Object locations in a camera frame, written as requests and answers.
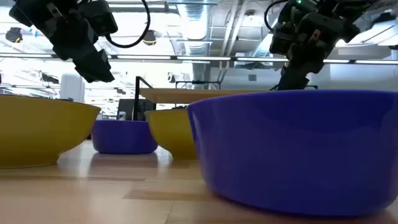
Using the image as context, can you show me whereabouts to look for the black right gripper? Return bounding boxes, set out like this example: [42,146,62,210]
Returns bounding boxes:
[277,11,345,91]

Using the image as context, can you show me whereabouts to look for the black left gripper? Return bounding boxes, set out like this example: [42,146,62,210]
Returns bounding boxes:
[46,14,115,83]

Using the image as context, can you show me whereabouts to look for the blue mini bowl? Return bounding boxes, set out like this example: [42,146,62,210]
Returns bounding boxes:
[91,119,159,155]
[187,90,398,217]

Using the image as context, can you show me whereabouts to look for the yellow bowl with patterned inside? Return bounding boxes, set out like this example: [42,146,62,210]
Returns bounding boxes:
[0,94,102,169]
[144,108,200,161]

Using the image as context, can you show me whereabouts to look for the white column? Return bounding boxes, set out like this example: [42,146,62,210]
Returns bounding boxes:
[59,72,85,103]

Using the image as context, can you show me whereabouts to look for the black screen behind shelf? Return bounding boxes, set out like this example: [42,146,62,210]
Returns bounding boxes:
[117,98,156,121]

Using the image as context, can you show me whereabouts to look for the black ceiling device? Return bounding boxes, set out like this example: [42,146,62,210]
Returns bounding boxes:
[142,29,157,47]
[5,27,24,44]

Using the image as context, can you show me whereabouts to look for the wooden shelf with black legs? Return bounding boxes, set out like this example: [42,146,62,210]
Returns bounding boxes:
[133,76,271,122]

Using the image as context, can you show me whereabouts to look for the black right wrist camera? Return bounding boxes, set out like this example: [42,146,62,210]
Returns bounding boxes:
[269,22,296,57]

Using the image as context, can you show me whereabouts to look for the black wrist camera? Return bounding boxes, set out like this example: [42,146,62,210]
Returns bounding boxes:
[79,0,119,37]
[269,22,296,57]

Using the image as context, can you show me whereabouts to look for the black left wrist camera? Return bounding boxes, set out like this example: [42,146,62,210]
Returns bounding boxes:
[79,0,119,37]

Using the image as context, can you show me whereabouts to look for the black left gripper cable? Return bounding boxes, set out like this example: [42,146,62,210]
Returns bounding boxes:
[104,0,152,49]

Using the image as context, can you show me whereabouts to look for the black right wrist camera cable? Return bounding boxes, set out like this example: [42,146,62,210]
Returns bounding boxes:
[264,0,290,32]

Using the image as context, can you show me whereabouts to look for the long ceiling light rail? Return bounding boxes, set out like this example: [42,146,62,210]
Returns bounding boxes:
[0,53,398,65]

